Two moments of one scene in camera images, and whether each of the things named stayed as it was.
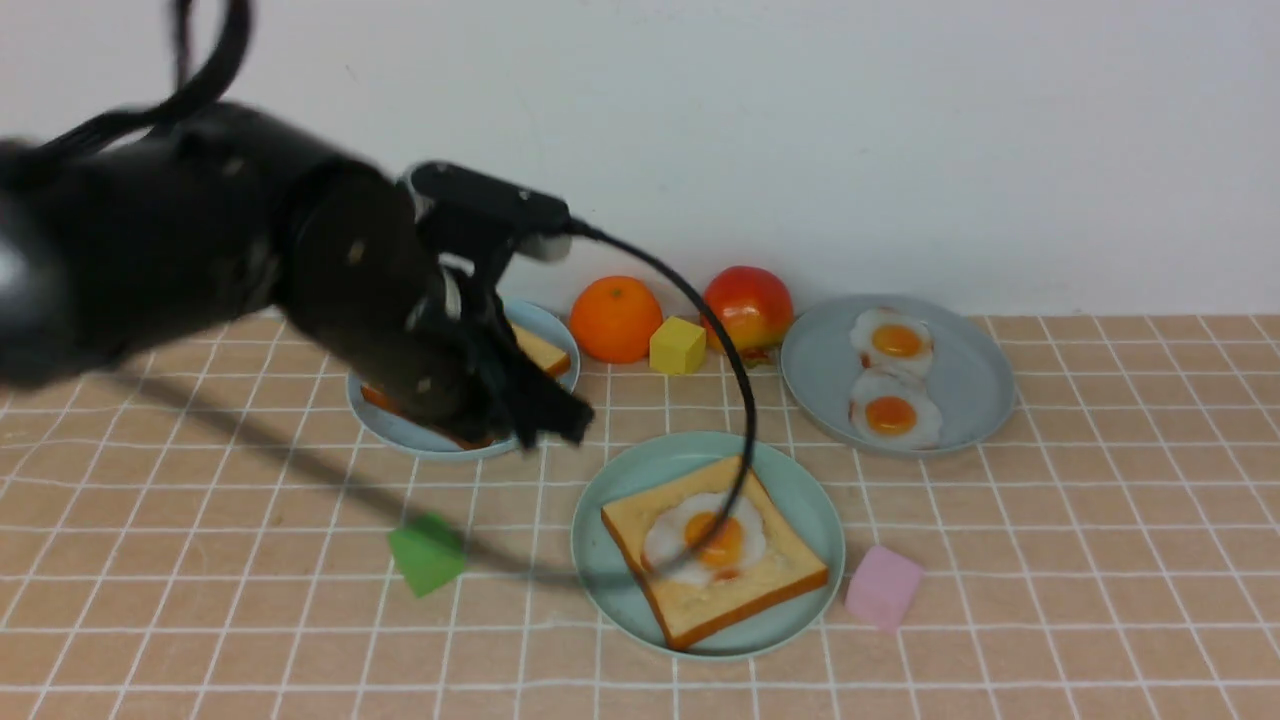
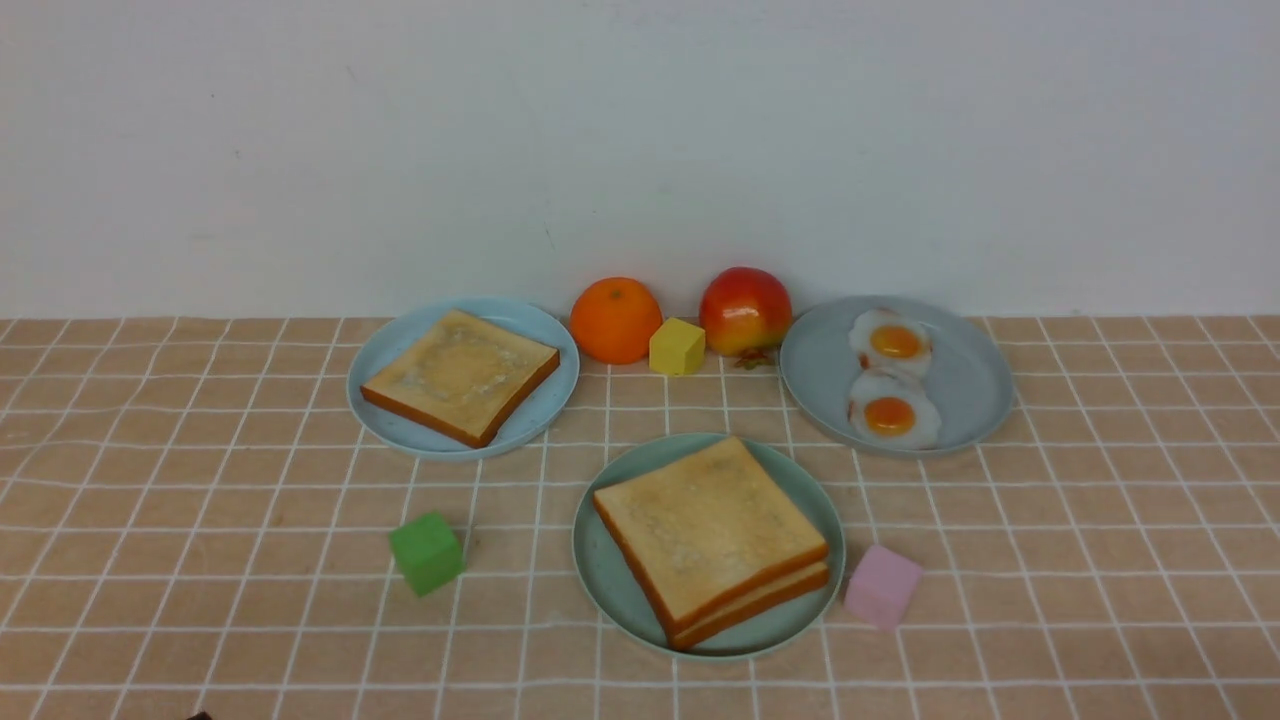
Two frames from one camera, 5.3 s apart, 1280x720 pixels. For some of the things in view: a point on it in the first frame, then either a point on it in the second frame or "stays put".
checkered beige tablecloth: x=219 y=534 stays put
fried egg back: x=891 y=341 stays put
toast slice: x=555 y=362 to x=708 y=531
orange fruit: x=612 y=319 stays put
